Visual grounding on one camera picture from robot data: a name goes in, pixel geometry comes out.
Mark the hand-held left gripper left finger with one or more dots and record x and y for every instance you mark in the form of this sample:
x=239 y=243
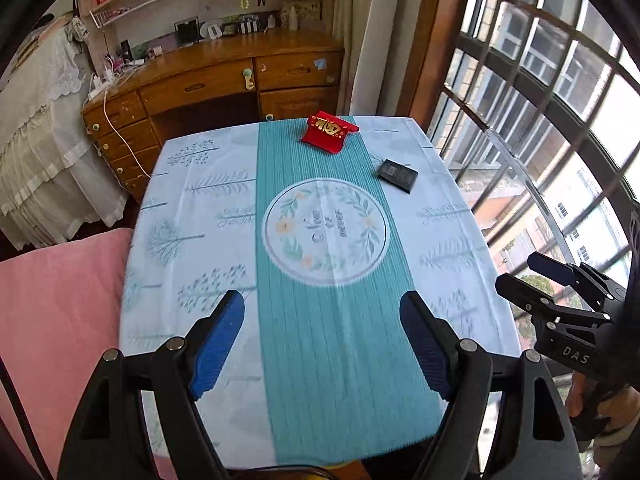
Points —
x=217 y=345

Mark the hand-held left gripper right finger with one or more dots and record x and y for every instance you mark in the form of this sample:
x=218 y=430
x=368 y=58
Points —
x=425 y=350

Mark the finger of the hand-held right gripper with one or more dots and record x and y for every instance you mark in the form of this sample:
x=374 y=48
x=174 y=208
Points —
x=540 y=310
x=552 y=267

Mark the person's right hand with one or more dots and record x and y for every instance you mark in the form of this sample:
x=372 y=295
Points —
x=622 y=412

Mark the blue tree print tablecloth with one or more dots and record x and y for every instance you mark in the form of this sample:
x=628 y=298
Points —
x=325 y=335

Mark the pink blanket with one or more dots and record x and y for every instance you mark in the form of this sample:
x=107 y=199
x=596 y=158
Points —
x=60 y=310

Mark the black flat case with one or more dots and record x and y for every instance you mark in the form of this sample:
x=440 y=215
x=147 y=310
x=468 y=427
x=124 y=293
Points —
x=397 y=176

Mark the window with metal grille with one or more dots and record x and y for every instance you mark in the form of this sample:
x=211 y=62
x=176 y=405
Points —
x=525 y=60

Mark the red gift box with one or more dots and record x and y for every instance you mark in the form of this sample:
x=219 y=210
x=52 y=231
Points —
x=327 y=132

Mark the wooden desk with drawers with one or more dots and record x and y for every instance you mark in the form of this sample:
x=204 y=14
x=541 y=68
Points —
x=200 y=85

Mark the white lace furniture cover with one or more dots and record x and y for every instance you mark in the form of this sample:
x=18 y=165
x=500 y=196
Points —
x=40 y=150

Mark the white power strip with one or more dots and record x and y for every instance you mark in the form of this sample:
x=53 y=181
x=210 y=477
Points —
x=102 y=85

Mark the cream curtain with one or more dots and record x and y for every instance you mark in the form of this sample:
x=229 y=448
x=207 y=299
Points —
x=360 y=35

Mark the white round stand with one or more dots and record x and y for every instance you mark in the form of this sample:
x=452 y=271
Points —
x=211 y=30

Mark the white bottle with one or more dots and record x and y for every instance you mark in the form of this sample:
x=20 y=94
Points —
x=293 y=19

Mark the wooden letter rack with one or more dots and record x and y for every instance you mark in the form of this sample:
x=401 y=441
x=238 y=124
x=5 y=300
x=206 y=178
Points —
x=307 y=7

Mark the black photo frame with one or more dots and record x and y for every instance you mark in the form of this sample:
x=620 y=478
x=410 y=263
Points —
x=187 y=31

